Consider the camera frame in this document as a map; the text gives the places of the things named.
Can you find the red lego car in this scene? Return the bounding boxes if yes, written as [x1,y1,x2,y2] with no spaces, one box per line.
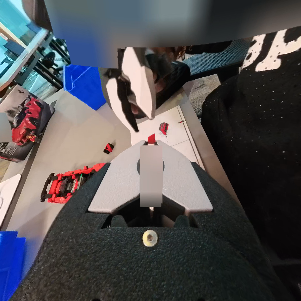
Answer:
[40,162,106,203]

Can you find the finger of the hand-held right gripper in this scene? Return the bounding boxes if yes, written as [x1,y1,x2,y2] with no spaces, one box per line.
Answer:
[122,47,156,121]
[105,77,140,133]

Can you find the lego instruction booklet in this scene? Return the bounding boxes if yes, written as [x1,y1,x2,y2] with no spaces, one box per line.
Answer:
[130,105,206,171]

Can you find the person's right hand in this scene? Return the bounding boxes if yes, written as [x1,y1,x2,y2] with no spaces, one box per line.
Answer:
[147,47,191,106]

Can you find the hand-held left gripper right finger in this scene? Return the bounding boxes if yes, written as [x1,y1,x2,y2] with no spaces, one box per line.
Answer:
[163,144,213,221]

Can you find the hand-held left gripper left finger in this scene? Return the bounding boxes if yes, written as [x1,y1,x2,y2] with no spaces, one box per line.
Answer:
[88,144,140,220]

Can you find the lego set box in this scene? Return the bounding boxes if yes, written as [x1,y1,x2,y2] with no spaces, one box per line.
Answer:
[0,85,56,163]

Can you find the blue plastic bin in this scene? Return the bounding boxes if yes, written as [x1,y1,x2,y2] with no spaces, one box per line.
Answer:
[64,64,111,111]
[0,231,27,301]

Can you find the white stand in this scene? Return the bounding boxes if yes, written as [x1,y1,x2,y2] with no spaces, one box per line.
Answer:
[0,173,22,229]

